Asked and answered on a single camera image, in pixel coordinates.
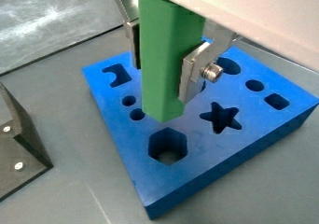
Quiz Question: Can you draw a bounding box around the black curved bracket stand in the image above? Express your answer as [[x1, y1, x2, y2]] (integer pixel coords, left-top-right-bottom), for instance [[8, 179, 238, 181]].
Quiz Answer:
[[0, 82, 54, 202]]

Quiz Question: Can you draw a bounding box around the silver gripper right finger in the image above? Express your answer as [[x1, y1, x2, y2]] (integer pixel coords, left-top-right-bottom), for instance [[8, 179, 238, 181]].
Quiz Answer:
[[179, 21, 240, 104]]

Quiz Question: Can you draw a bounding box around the blue foam shape board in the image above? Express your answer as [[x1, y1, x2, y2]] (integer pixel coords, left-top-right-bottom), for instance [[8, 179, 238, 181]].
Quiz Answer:
[[83, 47, 319, 218]]

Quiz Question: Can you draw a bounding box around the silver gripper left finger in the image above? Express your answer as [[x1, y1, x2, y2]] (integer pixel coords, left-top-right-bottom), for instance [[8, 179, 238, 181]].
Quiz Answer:
[[115, 0, 140, 69]]

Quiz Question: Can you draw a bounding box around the green hexagon peg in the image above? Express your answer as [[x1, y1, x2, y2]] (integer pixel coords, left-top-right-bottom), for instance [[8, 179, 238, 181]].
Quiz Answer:
[[139, 0, 206, 121]]

